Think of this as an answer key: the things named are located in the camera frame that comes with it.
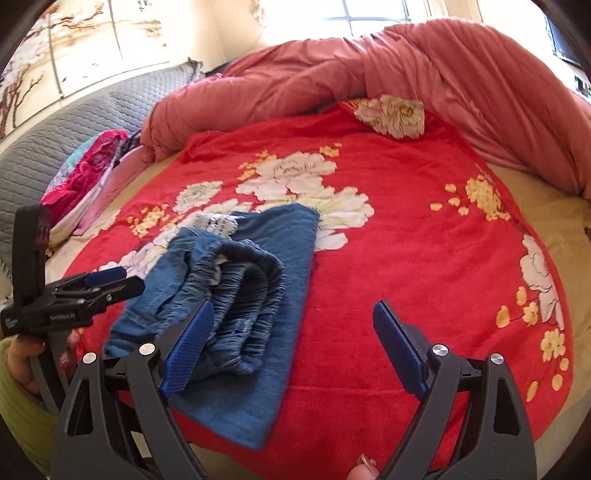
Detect blue denim lace-trimmed pants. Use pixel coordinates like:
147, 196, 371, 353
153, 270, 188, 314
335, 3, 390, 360
102, 203, 320, 450

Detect left forearm green sleeve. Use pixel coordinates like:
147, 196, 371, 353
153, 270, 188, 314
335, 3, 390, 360
0, 339, 58, 476

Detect left hand red nails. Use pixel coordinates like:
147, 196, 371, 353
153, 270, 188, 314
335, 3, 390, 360
4, 329, 82, 395

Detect right hand red nails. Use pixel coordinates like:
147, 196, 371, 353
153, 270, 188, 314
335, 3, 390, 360
346, 454, 380, 480

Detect magenta folded clothes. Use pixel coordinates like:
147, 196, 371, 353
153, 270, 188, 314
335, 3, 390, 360
40, 130, 130, 247

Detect grey quilted headboard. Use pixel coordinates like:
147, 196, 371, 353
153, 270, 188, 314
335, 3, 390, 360
0, 59, 204, 274

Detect beige bed sheet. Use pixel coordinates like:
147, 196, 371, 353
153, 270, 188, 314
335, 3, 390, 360
49, 144, 590, 479

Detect red floral blanket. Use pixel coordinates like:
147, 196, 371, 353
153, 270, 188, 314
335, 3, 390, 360
69, 104, 573, 479

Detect pink quilted comforter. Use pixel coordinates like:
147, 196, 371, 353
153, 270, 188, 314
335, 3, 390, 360
141, 19, 590, 197

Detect floral wall painting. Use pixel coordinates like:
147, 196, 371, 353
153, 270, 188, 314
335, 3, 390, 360
1, 1, 199, 138

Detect black wall television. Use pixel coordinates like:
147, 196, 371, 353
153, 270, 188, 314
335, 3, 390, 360
546, 17, 582, 69

